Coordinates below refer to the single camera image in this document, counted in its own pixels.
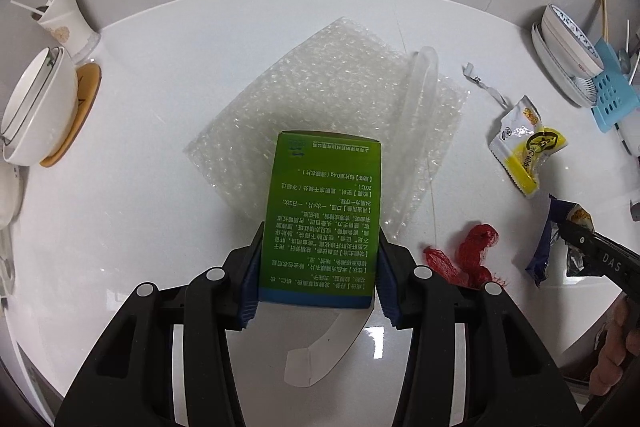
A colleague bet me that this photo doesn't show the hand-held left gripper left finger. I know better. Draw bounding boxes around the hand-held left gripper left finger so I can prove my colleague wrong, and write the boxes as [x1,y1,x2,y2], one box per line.
[54,221,266,427]

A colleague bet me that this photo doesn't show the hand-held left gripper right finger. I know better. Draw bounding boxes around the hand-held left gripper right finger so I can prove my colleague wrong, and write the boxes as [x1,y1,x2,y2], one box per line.
[377,227,583,427]

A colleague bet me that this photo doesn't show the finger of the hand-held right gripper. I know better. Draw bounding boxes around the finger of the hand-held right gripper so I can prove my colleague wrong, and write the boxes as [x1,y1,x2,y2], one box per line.
[557,219,601,254]

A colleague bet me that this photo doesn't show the dark blue snack wrapper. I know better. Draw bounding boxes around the dark blue snack wrapper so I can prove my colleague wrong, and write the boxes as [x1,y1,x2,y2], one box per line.
[525,194,596,288]

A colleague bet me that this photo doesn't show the red mesh net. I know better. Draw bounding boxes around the red mesh net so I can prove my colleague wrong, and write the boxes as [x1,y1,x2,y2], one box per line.
[422,222,506,289]

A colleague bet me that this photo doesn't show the green medicine box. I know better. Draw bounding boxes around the green medicine box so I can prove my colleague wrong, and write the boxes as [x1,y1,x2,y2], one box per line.
[257,130,383,390]

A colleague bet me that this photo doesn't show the clear bubble wrap sheet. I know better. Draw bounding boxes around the clear bubble wrap sheet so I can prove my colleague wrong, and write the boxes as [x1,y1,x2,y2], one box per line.
[182,18,471,253]

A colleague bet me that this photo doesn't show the person's right hand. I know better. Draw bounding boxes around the person's right hand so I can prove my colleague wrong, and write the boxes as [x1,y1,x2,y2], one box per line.
[587,294,640,400]

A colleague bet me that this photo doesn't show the yellow white snack wrapper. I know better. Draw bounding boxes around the yellow white snack wrapper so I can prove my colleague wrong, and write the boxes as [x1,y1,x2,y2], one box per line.
[487,95,568,198]

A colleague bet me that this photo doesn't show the blue plastic utensil holder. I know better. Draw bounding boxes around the blue plastic utensil holder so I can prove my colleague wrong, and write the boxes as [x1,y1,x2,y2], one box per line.
[590,42,640,134]

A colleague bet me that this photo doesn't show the torn white wrapper strip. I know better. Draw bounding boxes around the torn white wrapper strip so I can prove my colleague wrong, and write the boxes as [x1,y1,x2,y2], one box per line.
[462,63,507,110]

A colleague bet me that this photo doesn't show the clear plastic tube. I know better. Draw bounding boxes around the clear plastic tube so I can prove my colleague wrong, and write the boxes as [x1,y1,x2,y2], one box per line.
[385,46,441,208]

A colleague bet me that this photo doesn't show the blue patterned white bowl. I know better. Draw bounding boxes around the blue patterned white bowl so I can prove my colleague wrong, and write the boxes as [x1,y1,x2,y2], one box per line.
[541,3,606,76]

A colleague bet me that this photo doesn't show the upright wooden chopsticks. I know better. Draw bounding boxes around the upright wooden chopsticks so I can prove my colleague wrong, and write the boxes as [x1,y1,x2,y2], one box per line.
[597,0,612,42]

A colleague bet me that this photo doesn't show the round wooden coaster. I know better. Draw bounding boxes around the round wooden coaster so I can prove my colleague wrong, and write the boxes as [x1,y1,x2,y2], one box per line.
[39,63,102,168]

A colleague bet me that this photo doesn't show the large white bowl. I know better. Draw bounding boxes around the large white bowl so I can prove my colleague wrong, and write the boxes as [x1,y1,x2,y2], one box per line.
[2,49,80,166]

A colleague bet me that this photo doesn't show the white bowl with grey rim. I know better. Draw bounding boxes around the white bowl with grey rim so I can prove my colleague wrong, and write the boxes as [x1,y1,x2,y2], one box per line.
[0,47,66,142]

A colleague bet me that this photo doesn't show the white paper cup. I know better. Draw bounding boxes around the white paper cup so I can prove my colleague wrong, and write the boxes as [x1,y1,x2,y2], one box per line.
[36,0,101,60]

